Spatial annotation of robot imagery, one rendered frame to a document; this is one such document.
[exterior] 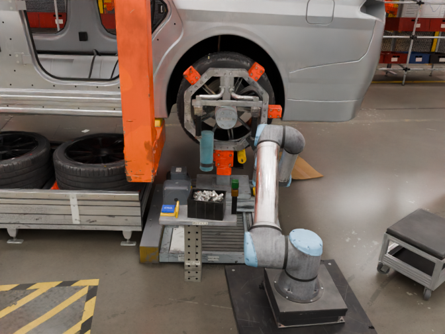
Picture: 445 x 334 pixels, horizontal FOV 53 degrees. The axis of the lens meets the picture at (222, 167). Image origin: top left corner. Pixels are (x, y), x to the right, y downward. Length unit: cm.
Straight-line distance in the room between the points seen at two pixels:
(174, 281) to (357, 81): 175
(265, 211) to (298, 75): 125
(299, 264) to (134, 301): 106
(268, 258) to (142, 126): 108
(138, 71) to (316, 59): 119
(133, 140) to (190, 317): 103
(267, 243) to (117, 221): 129
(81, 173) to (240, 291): 134
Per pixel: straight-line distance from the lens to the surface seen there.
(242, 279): 230
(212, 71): 282
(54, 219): 308
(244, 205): 321
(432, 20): 767
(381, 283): 295
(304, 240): 197
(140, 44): 244
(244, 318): 211
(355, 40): 306
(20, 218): 316
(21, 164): 321
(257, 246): 195
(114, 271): 287
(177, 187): 290
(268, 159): 216
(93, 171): 297
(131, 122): 257
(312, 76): 304
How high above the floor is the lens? 177
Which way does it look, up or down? 25 degrees down
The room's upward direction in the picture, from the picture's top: 2 degrees clockwise
